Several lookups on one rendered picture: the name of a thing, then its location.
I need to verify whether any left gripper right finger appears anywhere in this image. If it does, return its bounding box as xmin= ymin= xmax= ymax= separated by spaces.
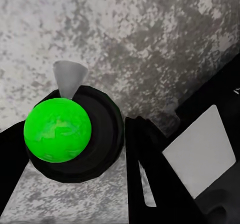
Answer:
xmin=125 ymin=118 xmax=210 ymax=224

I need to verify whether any insectifuge atomizer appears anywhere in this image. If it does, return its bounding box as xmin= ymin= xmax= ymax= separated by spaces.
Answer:
xmin=23 ymin=60 xmax=126 ymax=184

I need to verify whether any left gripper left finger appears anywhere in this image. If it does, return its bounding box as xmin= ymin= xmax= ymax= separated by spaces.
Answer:
xmin=0 ymin=121 xmax=30 ymax=216

